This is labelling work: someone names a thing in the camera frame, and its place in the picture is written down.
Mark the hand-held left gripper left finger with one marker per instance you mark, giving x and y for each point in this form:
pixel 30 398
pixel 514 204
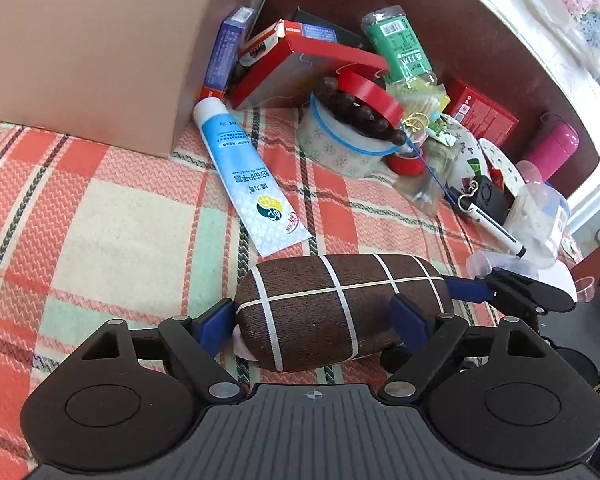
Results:
pixel 214 329

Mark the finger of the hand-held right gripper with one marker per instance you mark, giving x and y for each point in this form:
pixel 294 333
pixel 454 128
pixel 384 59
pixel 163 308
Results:
pixel 467 289

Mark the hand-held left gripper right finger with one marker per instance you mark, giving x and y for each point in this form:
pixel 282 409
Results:
pixel 408 318

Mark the brown pouch with white stripes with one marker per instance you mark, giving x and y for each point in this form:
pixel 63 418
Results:
pixel 330 310

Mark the beige cardboard box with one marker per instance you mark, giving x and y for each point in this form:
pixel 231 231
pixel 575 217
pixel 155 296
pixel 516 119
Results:
pixel 95 60

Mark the clear plastic container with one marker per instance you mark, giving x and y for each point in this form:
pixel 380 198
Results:
pixel 535 215

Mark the small clear plastic cup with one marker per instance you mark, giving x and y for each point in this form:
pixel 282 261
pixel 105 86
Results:
pixel 585 289

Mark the white marker pen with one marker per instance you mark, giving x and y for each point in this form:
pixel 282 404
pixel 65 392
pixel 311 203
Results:
pixel 500 235

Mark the white plastic lid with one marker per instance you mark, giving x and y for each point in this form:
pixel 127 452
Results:
pixel 555 275

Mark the black car key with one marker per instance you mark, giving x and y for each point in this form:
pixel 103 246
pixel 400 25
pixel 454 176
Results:
pixel 490 197

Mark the clear plastic bag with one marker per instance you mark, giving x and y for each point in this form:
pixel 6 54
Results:
pixel 420 191

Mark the small red tape roll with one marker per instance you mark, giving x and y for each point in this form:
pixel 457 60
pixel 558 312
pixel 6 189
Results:
pixel 405 166

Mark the white patterned pouch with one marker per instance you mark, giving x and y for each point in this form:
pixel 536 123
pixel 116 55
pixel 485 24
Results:
pixel 460 145

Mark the blue and white cream tube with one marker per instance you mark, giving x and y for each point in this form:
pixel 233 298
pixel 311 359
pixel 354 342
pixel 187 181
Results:
pixel 245 180

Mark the plaid blanket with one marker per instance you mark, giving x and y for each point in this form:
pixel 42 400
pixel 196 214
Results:
pixel 105 220

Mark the pink thermos bottle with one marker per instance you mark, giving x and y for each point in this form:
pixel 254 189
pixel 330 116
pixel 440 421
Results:
pixel 555 147

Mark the yellow rubber band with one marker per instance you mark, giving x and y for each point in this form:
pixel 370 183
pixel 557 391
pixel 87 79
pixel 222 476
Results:
pixel 415 122

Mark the red gift box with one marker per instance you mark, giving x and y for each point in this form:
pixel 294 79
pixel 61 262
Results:
pixel 480 110

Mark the white patterned tape roll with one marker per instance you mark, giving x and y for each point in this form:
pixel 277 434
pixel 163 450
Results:
pixel 330 147

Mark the bag of cotton swabs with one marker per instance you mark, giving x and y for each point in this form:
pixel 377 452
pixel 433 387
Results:
pixel 422 100

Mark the large red tape roll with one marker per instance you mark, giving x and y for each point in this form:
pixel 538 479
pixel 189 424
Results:
pixel 375 92

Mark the clear bottle with green label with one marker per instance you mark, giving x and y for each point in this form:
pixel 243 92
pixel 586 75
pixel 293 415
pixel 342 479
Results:
pixel 405 55

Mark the dark wooden headboard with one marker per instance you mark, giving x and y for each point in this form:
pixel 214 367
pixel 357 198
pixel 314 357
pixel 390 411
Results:
pixel 480 35

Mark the open red carton box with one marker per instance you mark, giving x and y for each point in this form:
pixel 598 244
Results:
pixel 280 75

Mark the blue carton box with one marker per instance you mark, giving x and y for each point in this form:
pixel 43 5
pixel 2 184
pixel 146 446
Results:
pixel 225 55

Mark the black flat box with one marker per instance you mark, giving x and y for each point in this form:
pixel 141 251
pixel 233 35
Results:
pixel 330 30

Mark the floral cloth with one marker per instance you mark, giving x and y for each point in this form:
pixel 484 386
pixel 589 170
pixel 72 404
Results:
pixel 590 10

